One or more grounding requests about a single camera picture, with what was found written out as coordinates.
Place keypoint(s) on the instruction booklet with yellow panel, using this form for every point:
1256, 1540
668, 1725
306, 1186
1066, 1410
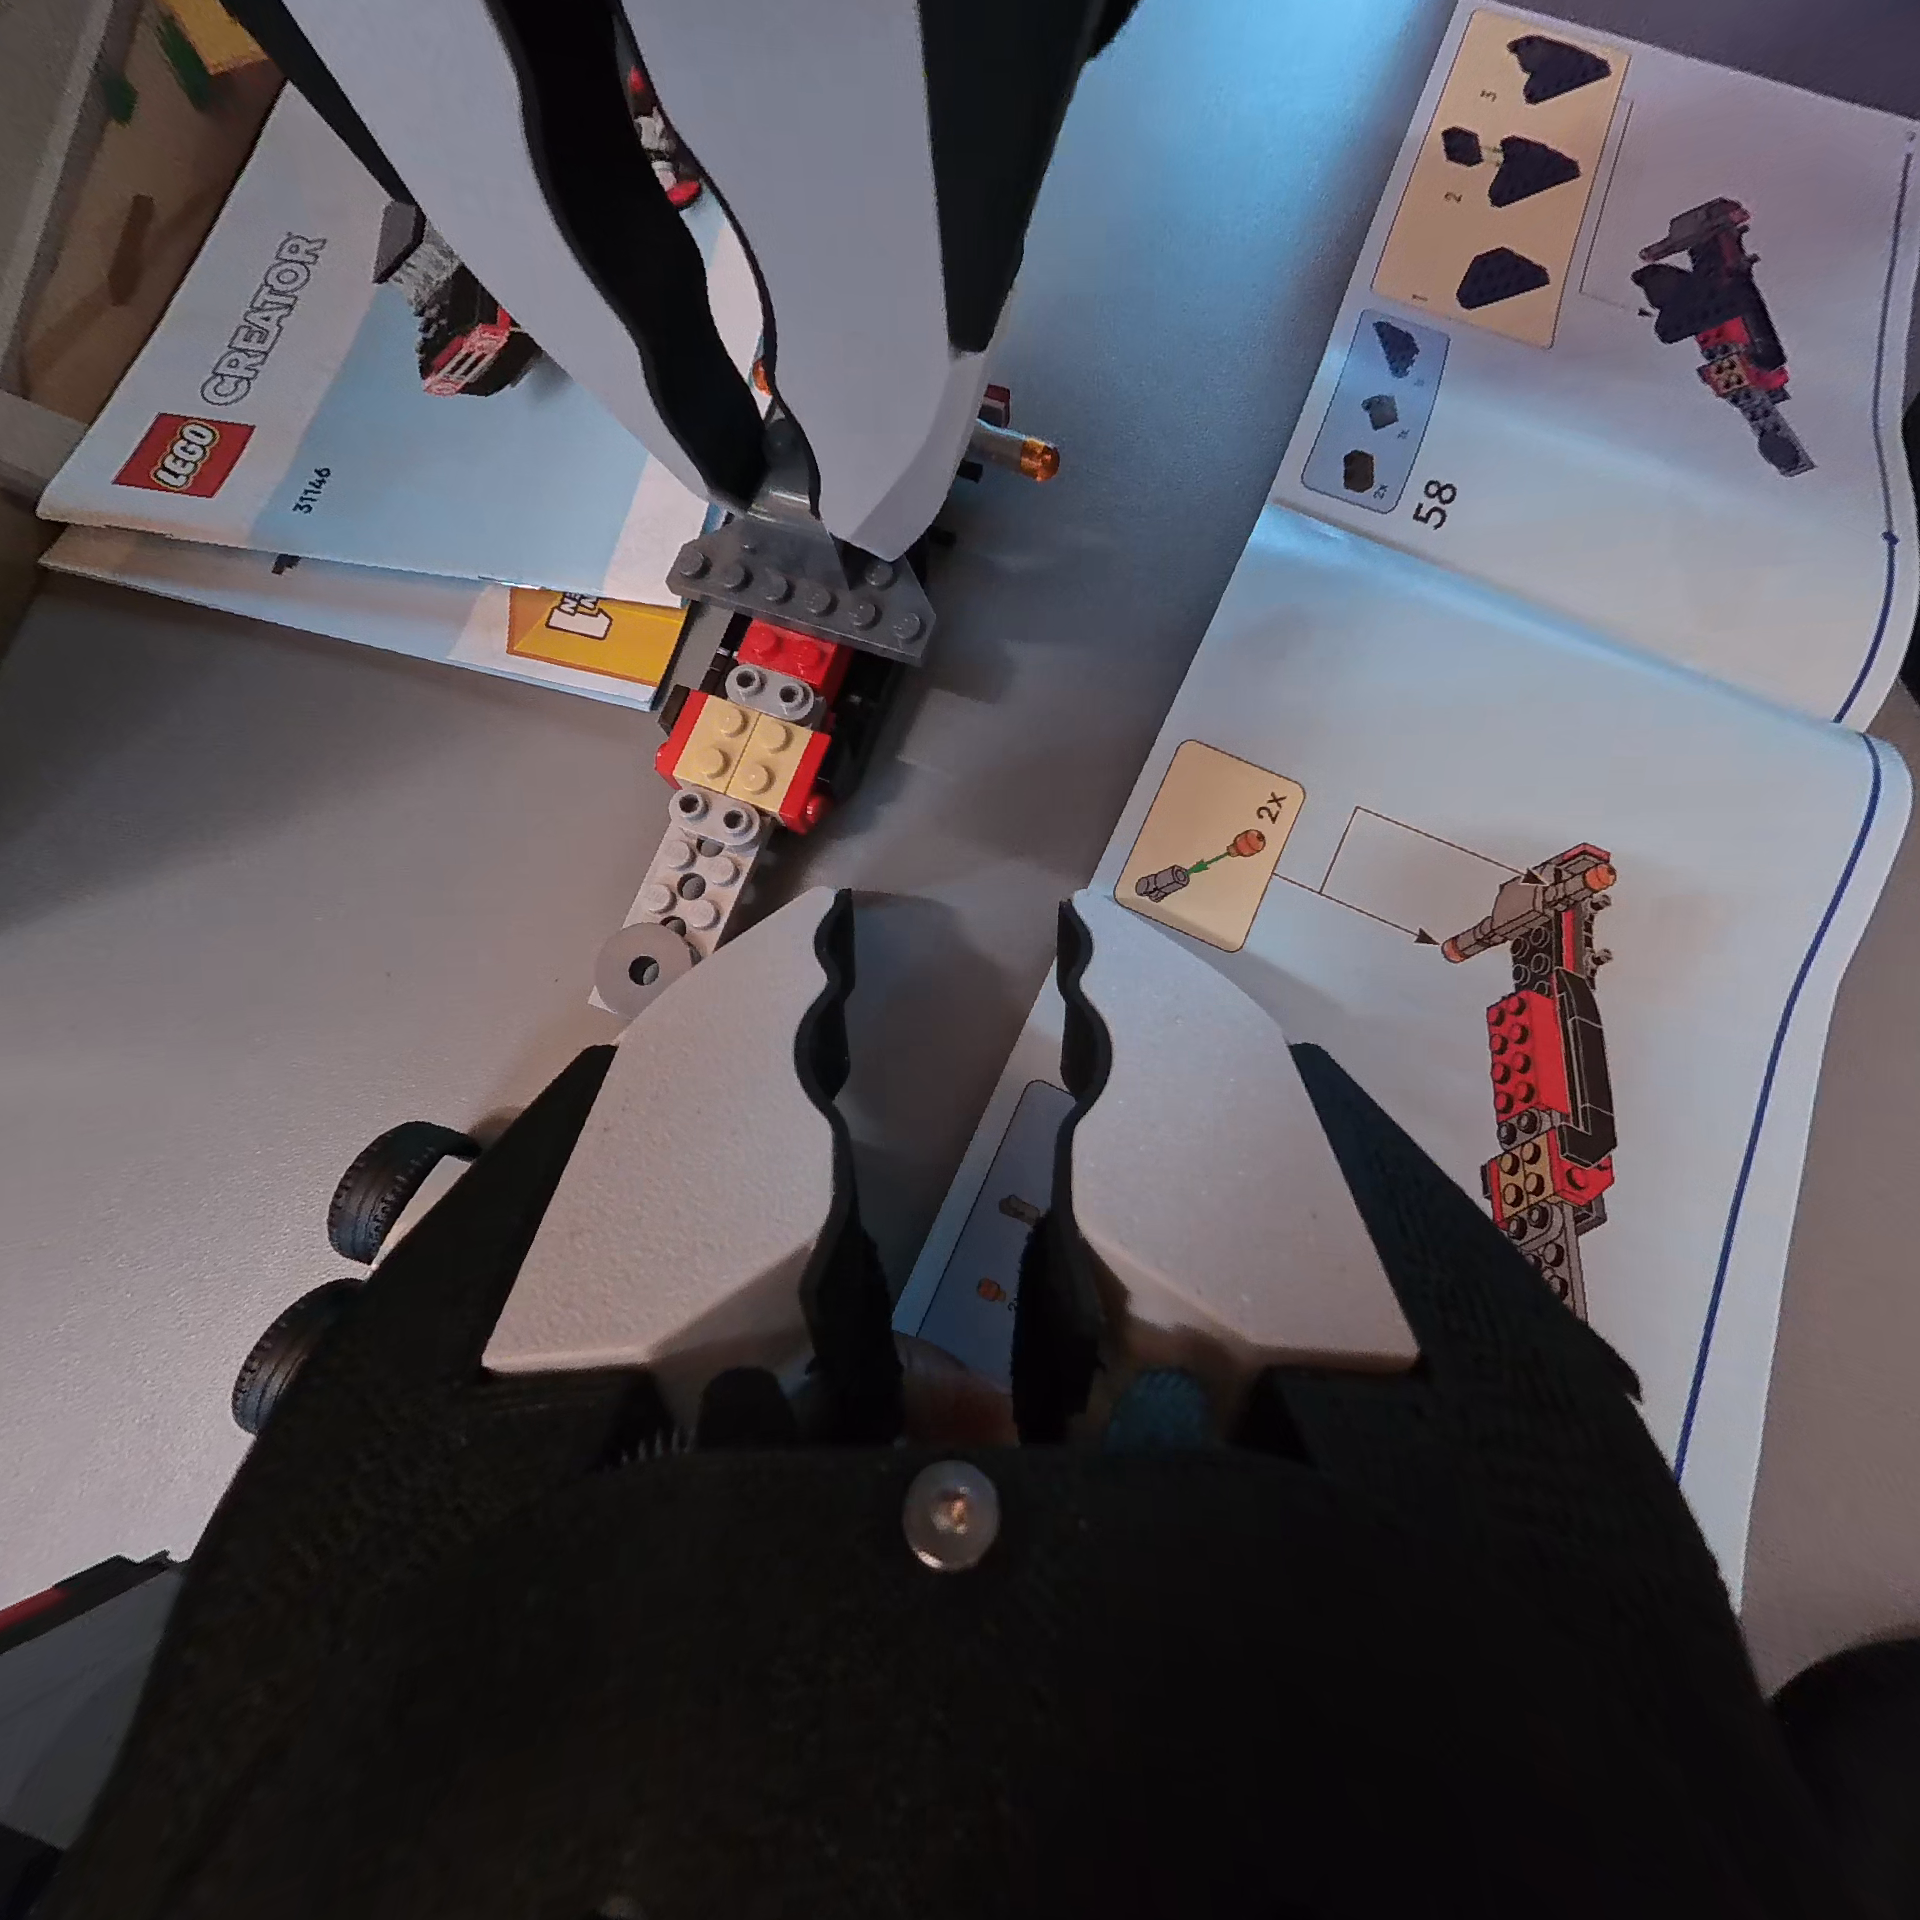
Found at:
628, 646

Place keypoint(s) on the open lego instruction booklet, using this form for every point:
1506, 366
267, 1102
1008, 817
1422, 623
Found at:
1424, 630

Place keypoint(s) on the black red-edged box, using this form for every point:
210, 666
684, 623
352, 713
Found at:
75, 1612

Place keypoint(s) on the lego set cardboard box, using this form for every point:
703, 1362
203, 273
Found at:
90, 225

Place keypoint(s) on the dark cloth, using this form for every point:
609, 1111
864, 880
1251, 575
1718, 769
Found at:
1910, 600

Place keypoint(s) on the red and black lego model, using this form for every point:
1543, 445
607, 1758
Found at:
750, 751

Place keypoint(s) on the dark grey lego wedge plate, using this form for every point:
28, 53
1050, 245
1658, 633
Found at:
795, 593

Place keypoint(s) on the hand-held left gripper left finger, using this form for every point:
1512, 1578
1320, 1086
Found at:
675, 1201

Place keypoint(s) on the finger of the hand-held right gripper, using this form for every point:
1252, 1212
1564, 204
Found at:
856, 225
481, 182

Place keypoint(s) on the closed lego instruction booklet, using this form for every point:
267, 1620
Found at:
375, 481

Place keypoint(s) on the person's leg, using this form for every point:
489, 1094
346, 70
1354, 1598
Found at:
1851, 1757

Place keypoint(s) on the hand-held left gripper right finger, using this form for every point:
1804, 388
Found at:
1230, 1201

